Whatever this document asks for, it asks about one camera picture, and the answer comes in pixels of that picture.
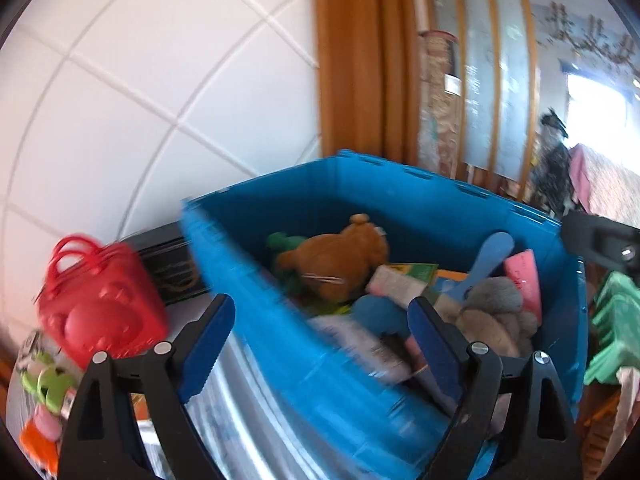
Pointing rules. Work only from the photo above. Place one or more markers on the blue striped desktop cloth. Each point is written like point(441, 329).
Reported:
point(240, 410)

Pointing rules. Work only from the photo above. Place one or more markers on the wooden wall frame post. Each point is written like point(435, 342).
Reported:
point(360, 60)

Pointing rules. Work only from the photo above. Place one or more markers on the printed flat box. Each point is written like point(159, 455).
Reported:
point(360, 345)

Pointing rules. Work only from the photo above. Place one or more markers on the blue soft toy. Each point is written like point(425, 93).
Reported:
point(375, 312)

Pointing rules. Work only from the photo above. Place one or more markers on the white green box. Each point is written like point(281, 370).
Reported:
point(400, 280)

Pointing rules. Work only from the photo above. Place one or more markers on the patterned blanket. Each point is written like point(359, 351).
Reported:
point(610, 180)

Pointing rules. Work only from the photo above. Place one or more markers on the green frog plush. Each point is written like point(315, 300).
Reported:
point(50, 385)

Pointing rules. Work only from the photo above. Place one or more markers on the dark green plush toy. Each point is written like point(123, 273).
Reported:
point(280, 242)

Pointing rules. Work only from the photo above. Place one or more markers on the pink sponge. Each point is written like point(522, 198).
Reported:
point(525, 280)

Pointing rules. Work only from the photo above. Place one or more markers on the orange flat box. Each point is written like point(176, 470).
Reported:
point(141, 405)

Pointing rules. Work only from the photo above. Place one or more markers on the rolled patterned carpet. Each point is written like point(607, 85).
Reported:
point(440, 110)

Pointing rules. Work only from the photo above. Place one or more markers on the red bear-face carry case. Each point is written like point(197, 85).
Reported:
point(100, 320)

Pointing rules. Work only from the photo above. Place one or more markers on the blue paddle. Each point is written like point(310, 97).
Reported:
point(492, 252)

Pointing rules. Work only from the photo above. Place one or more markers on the grey plush toy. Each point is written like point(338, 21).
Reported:
point(495, 320)

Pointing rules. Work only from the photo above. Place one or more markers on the blue plastic crate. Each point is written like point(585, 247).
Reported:
point(280, 330)

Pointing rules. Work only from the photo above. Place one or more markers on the frosted glass sliding door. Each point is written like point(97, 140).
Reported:
point(500, 60)

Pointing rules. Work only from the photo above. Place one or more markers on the dark shaggy object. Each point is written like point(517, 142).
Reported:
point(552, 160)

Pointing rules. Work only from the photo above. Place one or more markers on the hanging vine garland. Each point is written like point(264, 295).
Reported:
point(590, 30)

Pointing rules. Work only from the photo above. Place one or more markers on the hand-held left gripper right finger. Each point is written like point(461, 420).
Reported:
point(435, 355)

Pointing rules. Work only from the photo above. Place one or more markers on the black rectangular box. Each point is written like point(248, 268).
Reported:
point(165, 265)

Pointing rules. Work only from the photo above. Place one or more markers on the brown teddy bear plush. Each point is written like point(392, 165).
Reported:
point(340, 255)

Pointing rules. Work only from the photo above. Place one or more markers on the bright window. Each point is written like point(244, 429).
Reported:
point(600, 105)

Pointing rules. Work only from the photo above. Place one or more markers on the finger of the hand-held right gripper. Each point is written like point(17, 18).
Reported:
point(600, 242)

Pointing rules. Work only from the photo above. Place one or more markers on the pale cloth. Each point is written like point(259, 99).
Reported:
point(627, 400)

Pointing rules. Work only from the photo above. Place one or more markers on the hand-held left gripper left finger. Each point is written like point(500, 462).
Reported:
point(205, 347)

